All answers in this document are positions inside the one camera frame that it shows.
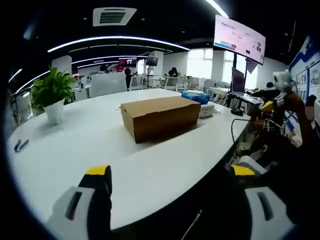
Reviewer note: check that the row of white office chairs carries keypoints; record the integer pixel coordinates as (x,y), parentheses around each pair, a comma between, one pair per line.
(172,83)

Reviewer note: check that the white frosted partition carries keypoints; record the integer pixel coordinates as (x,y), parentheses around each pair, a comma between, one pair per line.
(108,85)

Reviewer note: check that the large display screen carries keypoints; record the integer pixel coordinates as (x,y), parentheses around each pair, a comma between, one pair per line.
(237,37)

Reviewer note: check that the small black device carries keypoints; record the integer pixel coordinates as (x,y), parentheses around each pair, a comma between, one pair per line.
(237,112)

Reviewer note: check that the blue white tissue pack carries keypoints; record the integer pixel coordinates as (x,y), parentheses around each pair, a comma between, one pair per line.
(195,96)

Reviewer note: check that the green plant white pot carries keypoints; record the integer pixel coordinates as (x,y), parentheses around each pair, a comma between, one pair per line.
(53,87)

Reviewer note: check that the small dark tool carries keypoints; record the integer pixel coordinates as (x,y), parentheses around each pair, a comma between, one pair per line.
(21,145)

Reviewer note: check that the brown cardboard shoe box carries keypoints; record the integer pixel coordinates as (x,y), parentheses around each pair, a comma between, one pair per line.
(160,112)

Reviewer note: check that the window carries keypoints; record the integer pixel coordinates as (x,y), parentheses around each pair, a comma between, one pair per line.
(200,62)

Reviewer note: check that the dark laptop screen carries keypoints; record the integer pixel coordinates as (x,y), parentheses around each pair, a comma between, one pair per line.
(237,80)

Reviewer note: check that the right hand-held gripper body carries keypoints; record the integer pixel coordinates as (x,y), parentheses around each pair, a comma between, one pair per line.
(282,80)

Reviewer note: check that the long ceiling light strip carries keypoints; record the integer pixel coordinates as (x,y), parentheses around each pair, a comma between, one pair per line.
(215,4)
(120,37)

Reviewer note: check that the ceiling air vent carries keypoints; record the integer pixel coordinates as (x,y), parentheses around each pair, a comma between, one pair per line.
(115,17)

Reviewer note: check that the black screen stand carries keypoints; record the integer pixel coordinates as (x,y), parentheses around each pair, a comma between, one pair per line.
(234,60)

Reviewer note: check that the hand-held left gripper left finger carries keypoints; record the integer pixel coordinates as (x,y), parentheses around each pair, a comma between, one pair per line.
(70,207)

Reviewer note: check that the wall mounted television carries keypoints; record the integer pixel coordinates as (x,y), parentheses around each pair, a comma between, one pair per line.
(127,62)
(152,60)

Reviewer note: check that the white printed carton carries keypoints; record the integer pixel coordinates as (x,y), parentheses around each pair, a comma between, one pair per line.
(207,111)

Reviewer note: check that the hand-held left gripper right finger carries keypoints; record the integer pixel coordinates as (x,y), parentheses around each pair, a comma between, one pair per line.
(270,207)

